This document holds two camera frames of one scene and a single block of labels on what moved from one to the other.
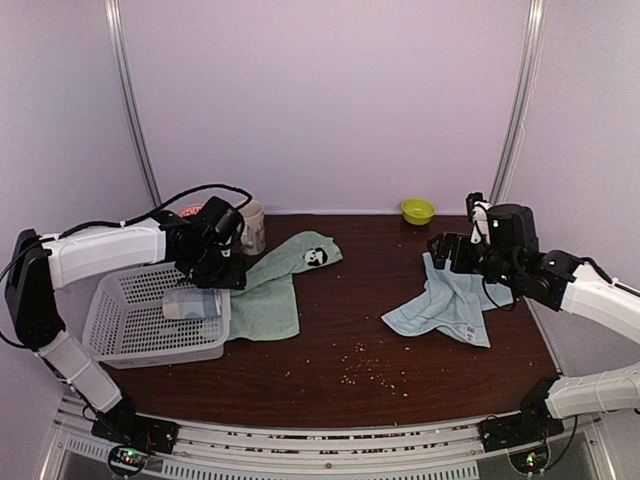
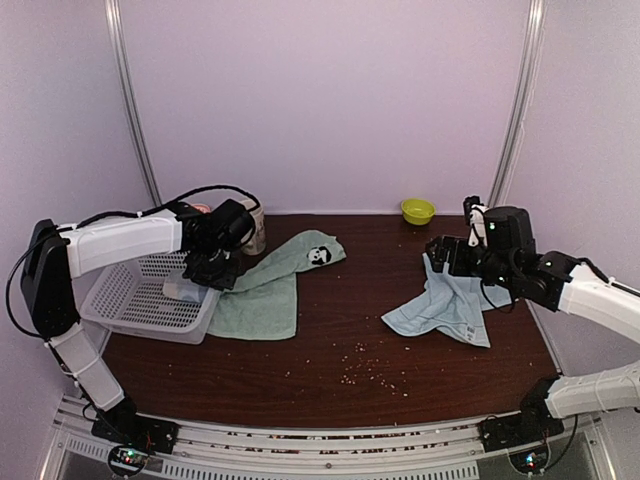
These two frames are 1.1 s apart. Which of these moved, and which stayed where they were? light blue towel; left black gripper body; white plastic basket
Moved: white plastic basket
Stayed: light blue towel; left black gripper body
